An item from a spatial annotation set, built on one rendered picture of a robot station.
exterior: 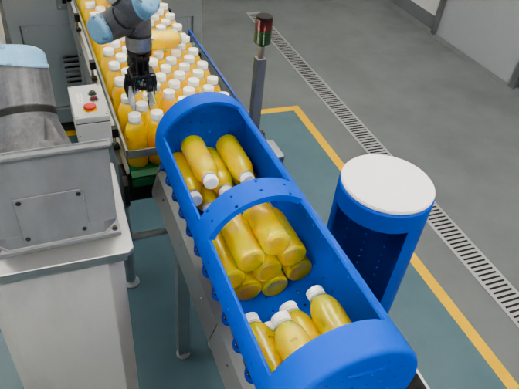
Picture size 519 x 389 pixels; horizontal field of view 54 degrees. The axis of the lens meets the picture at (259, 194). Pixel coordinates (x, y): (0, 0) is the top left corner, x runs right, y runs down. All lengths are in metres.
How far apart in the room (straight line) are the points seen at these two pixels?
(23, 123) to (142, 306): 1.52
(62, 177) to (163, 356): 1.40
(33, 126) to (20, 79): 0.09
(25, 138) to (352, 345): 0.69
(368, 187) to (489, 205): 2.00
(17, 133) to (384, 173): 1.01
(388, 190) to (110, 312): 0.82
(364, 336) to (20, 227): 0.66
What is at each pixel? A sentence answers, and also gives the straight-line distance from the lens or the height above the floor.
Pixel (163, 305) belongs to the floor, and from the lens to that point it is 2.43.
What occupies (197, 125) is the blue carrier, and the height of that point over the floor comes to 1.13.
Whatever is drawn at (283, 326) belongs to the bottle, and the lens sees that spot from 0.98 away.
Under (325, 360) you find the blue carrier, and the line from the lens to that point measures 0.85.
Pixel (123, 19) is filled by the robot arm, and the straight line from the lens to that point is 1.37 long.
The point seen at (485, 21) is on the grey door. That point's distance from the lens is 5.25.
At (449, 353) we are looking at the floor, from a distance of 2.53.
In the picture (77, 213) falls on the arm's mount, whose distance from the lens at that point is 1.06.
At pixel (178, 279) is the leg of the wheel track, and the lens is 1.85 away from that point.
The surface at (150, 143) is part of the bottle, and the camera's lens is 1.67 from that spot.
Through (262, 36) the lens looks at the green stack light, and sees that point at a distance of 1.91.
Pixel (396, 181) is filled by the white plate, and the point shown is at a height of 1.04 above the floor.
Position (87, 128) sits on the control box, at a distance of 1.61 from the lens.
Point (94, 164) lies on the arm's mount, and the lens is 0.99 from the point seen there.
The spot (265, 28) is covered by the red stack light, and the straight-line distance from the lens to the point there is 1.90.
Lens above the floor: 1.92
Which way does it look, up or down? 40 degrees down
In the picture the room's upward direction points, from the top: 7 degrees clockwise
